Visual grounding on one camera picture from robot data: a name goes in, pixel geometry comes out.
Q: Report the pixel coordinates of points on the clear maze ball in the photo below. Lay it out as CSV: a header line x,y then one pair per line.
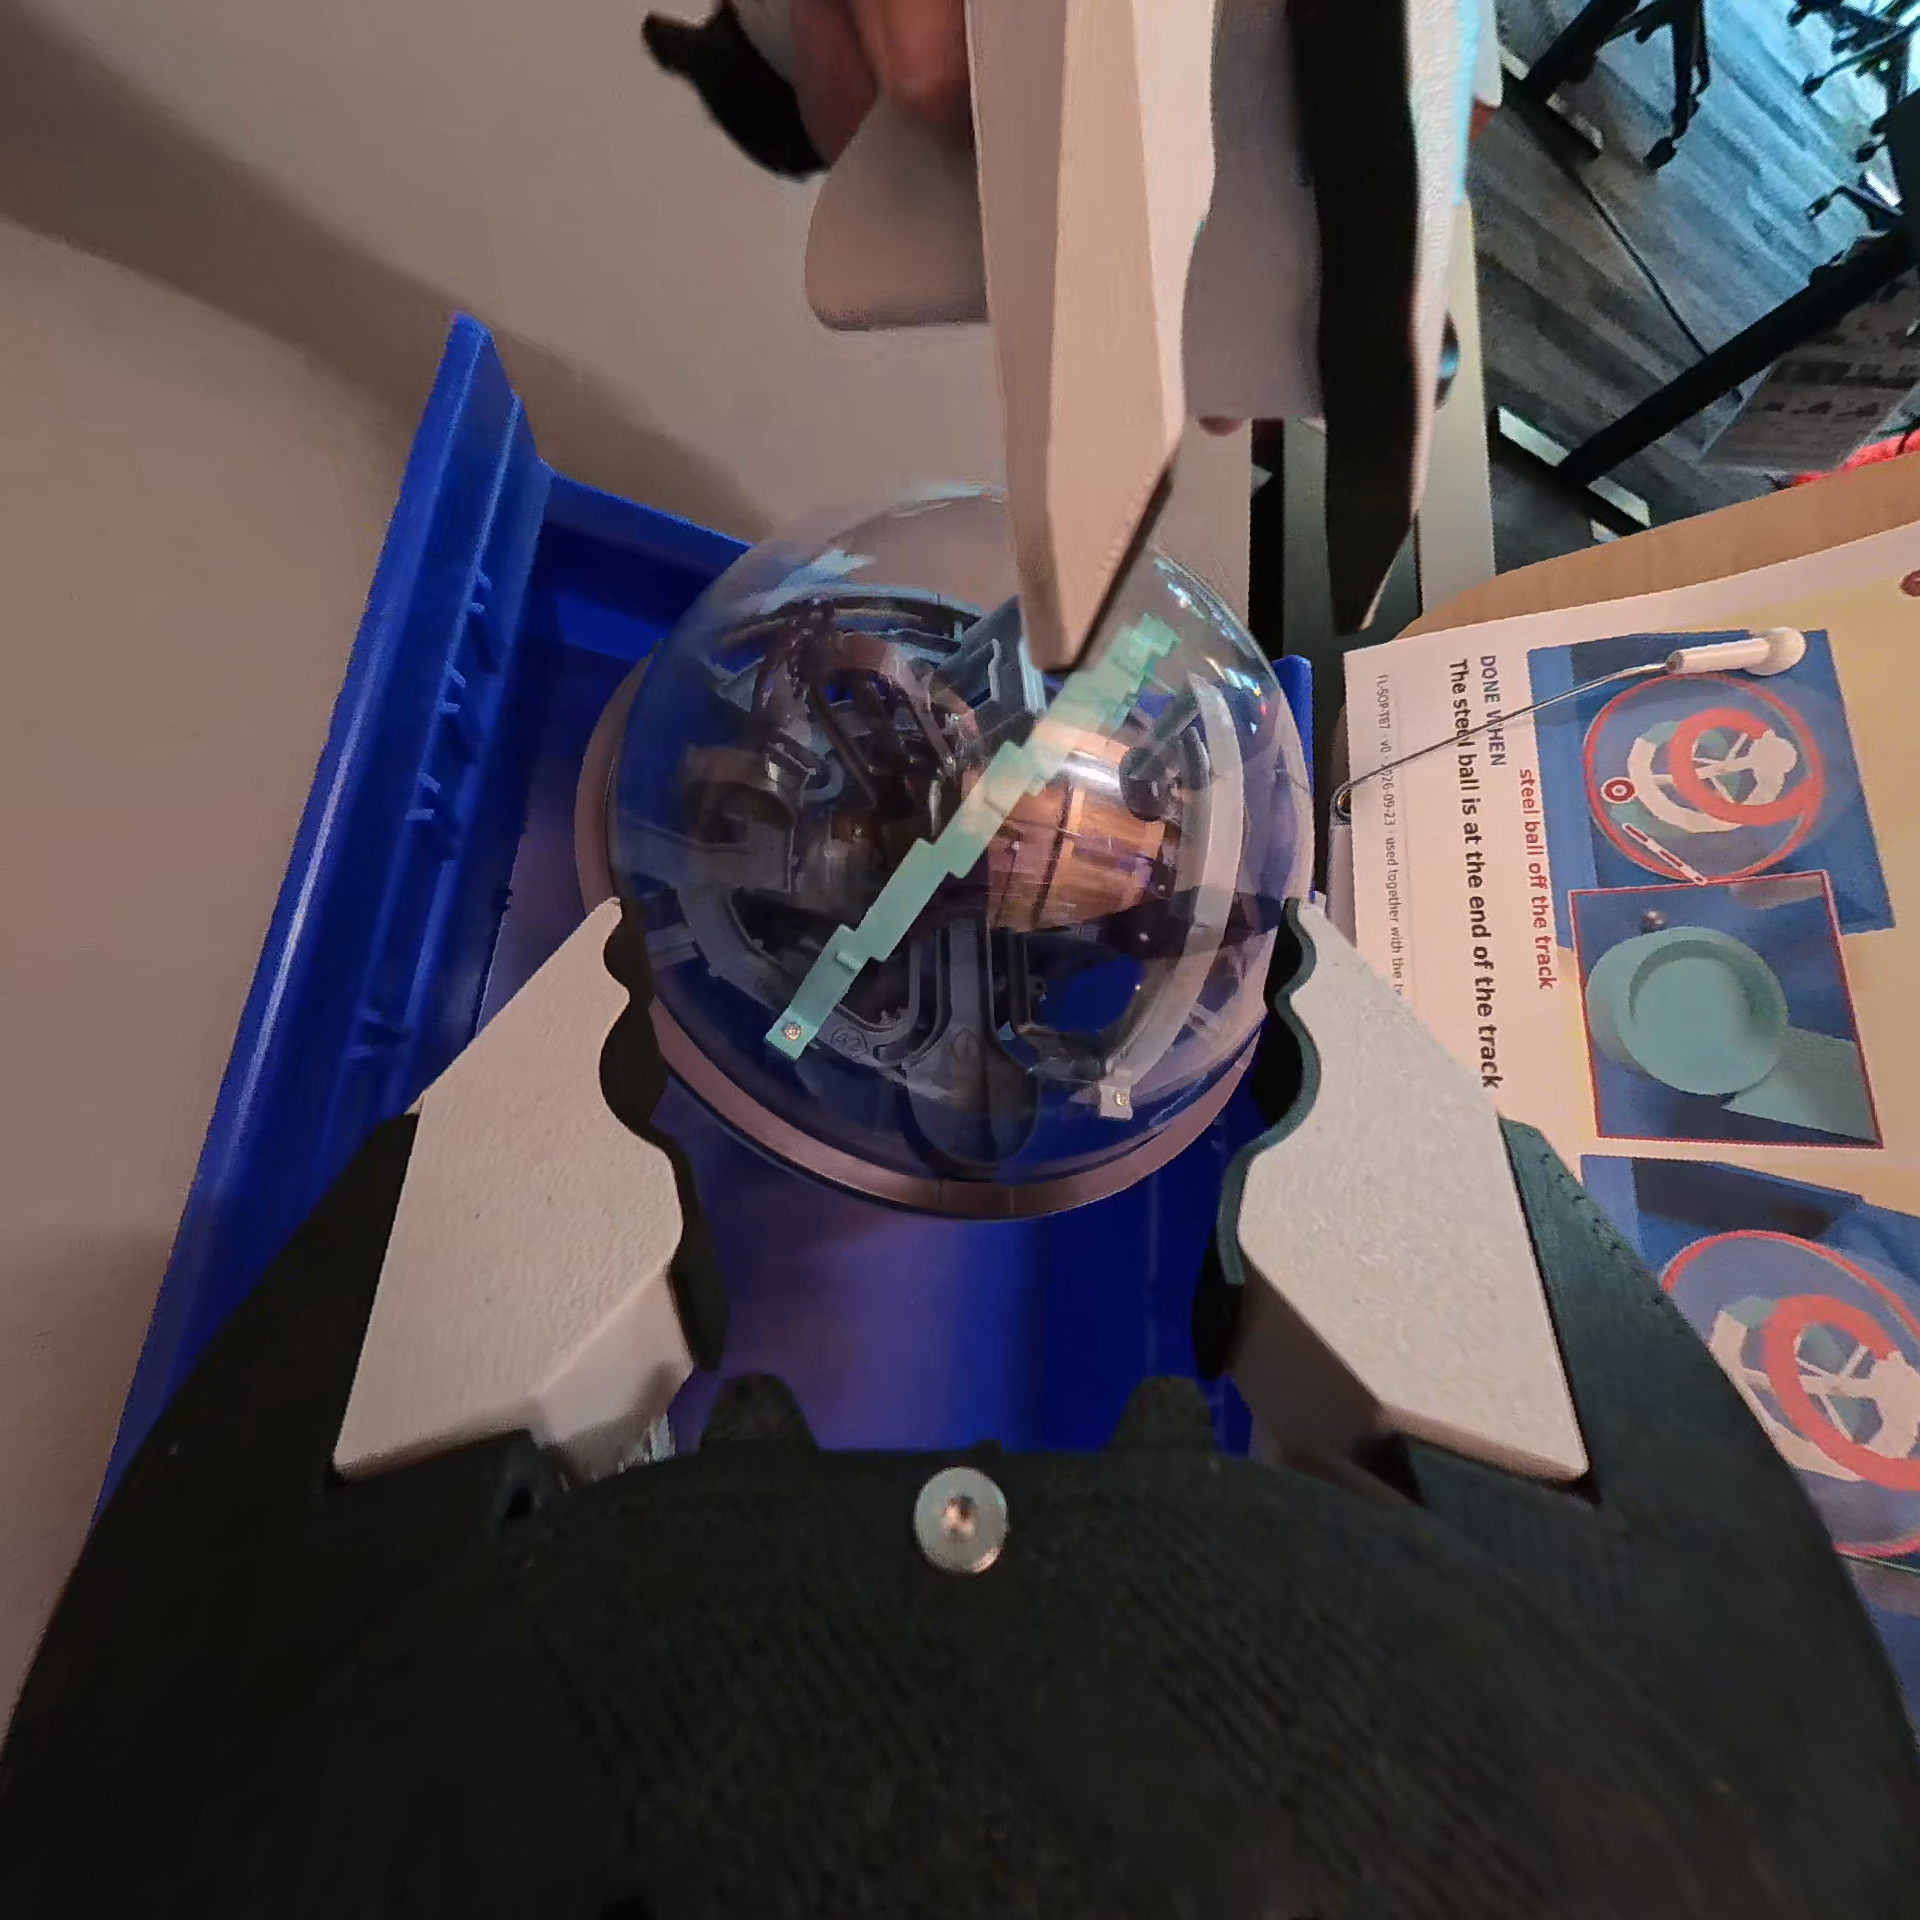
x,y
902,901

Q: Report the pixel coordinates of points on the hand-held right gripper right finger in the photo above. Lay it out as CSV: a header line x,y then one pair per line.
x,y
1395,1200

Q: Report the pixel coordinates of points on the blue plastic bin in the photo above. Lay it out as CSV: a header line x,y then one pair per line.
x,y
422,751

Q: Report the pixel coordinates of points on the brown cardboard backing board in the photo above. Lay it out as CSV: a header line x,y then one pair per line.
x,y
1723,540

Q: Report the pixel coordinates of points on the illustrated instruction sheet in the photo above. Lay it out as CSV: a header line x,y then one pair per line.
x,y
1501,932

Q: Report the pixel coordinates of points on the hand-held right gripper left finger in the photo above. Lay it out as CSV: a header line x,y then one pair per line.
x,y
511,1200

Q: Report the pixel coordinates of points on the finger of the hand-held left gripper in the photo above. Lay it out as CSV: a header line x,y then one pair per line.
x,y
1259,195
1080,300

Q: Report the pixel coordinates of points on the person's left hand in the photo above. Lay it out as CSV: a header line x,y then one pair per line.
x,y
885,53

